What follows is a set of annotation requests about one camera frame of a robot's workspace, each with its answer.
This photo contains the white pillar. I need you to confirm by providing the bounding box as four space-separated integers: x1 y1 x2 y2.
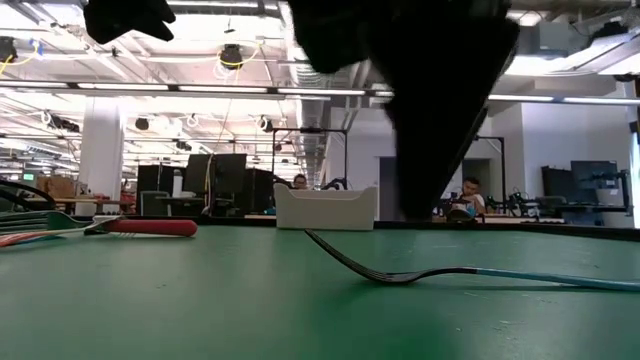
78 97 125 216

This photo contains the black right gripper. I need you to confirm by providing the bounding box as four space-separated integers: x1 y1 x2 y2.
287 0 521 220

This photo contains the white plastic bin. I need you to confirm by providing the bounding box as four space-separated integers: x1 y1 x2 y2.
273 183 379 232

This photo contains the grey door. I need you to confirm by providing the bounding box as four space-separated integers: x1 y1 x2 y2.
378 156 402 223
461 158 497 201

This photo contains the orange handled silver fork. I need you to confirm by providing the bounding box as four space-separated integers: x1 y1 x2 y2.
0 219 124 250

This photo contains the pink handled silver fork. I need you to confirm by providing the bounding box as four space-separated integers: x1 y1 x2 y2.
0 210 200 239

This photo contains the large black monitor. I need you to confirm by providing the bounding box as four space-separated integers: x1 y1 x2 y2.
182 153 249 196

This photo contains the dark smoky plastic bin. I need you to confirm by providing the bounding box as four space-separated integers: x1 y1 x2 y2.
0 178 57 214

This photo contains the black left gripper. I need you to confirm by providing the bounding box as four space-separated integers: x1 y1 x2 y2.
83 0 177 45

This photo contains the black gantry frame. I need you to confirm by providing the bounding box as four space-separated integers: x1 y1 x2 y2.
271 127 350 192
469 133 507 211

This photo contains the black bar with strip lights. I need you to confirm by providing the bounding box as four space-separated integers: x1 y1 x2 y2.
0 79 640 107

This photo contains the blue handled silver fork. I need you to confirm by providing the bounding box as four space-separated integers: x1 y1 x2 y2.
303 228 640 294

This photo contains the black overhead camera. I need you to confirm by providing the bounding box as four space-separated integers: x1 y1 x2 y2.
218 43 245 71

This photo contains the green table mat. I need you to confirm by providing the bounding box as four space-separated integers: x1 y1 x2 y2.
0 219 640 360

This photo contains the small black monitor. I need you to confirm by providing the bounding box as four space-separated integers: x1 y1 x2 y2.
136 164 176 199

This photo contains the cardboard box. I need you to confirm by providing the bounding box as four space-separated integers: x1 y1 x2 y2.
38 175 76 200

